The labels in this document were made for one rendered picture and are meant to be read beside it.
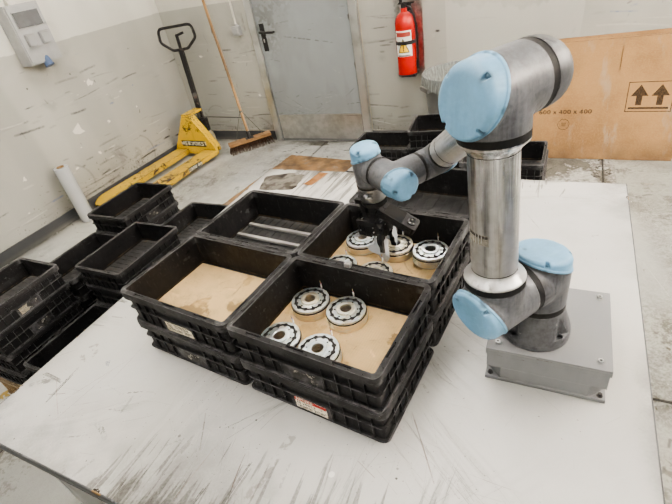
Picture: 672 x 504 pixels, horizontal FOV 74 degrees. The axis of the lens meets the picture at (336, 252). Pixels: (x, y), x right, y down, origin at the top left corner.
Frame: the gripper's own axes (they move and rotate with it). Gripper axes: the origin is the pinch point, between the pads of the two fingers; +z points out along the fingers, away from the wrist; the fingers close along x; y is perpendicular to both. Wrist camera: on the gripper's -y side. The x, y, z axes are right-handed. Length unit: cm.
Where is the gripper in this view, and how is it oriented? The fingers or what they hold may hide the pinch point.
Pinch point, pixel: (391, 252)
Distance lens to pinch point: 131.5
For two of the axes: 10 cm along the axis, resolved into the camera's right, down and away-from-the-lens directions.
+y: -8.5, -1.8, 4.9
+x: -4.7, 6.6, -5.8
